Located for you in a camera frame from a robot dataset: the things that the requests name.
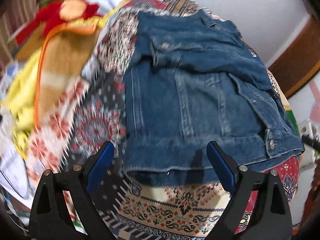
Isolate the blue denim jacket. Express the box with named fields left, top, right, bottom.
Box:
left=123, top=11, right=304, bottom=187

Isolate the green cloth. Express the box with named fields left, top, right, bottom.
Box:
left=286, top=110, right=300, bottom=137

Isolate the patchwork patterned bedspread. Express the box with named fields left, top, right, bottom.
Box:
left=27, top=0, right=300, bottom=239

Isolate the brown wooden door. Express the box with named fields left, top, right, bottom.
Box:
left=269, top=17, right=319, bottom=98

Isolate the yellow fleece blanket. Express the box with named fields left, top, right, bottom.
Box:
left=4, top=15, right=109, bottom=159

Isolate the tan orange-trimmed blanket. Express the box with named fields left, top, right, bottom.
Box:
left=5, top=23, right=99, bottom=129

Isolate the red plush toy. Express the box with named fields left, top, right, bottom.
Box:
left=15, top=0, right=100, bottom=45

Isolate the striped brown curtain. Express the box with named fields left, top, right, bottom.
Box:
left=1, top=0, right=37, bottom=70

